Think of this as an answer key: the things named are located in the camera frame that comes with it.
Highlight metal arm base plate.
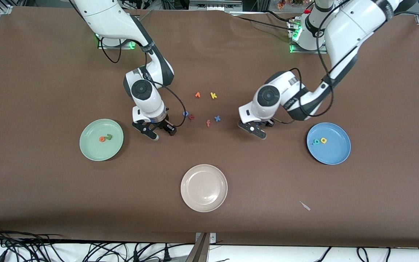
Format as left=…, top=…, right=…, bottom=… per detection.
left=98, top=36, right=138, bottom=50
left=290, top=20, right=328, bottom=54

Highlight metal table bracket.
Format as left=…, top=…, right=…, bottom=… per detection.
left=186, top=232, right=216, bottom=262

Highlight black base cable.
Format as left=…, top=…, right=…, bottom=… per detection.
left=237, top=15, right=292, bottom=31
left=262, top=9, right=301, bottom=24

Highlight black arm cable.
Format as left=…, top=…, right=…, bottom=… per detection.
left=100, top=36, right=187, bottom=128
left=273, top=0, right=419, bottom=126

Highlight blue plate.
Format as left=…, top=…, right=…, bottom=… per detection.
left=306, top=122, right=351, bottom=165

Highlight grey metal frame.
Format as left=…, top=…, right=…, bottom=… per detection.
left=189, top=0, right=243, bottom=12

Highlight black floor cable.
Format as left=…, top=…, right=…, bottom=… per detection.
left=0, top=224, right=66, bottom=262
left=315, top=247, right=332, bottom=262

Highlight orange flowers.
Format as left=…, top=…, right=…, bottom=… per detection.
left=277, top=0, right=304, bottom=10

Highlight green plate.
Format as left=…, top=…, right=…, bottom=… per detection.
left=79, top=119, right=124, bottom=161

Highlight brown table mat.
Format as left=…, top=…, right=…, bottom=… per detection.
left=0, top=5, right=419, bottom=249

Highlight beige plate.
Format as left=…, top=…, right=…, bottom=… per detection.
left=180, top=164, right=228, bottom=213

